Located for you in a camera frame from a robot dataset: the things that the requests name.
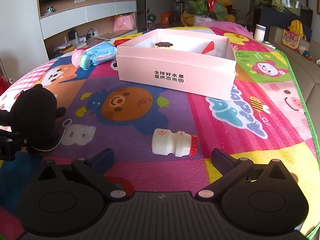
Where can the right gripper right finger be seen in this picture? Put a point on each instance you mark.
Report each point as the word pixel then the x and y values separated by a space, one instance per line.
pixel 232 170

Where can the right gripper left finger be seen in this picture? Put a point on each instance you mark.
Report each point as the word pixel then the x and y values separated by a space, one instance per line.
pixel 91 173

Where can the black plush toy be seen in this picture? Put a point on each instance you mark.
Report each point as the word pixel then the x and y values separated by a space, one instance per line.
pixel 33 117

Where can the white yogurt drink bottle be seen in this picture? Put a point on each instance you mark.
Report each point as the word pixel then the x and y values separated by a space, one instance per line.
pixel 180 144

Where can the pink and teal toy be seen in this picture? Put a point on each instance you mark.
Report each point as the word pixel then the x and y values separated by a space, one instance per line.
pixel 80 59

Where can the colourful cartoon play mat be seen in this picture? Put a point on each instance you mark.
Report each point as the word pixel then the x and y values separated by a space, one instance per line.
pixel 264 117

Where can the pink cardboard box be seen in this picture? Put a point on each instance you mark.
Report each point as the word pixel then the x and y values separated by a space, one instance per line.
pixel 181 68

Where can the blue tissue pack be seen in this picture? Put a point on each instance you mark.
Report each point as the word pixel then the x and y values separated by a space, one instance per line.
pixel 102 53

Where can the red white item in box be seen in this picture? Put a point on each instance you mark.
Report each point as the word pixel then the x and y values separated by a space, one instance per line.
pixel 209 47

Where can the white tv cabinet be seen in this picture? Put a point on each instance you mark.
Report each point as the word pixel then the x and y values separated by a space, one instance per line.
pixel 57 18

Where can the yellow black toy in box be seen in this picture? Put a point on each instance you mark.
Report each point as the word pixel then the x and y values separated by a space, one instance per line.
pixel 163 45

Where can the white cup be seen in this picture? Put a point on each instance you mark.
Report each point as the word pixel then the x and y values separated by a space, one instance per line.
pixel 259 34

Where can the yellow red toy bag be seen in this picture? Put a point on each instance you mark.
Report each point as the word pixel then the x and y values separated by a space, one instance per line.
pixel 293 34

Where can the pink gift bag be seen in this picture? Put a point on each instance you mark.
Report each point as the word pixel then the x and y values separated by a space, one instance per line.
pixel 123 22

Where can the yellow plush bear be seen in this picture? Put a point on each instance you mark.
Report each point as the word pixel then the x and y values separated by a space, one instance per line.
pixel 190 19

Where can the orange box on floor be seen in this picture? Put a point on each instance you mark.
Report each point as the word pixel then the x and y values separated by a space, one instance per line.
pixel 167 17

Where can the purple orchid flower pot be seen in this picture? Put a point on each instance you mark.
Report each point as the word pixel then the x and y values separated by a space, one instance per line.
pixel 215 9

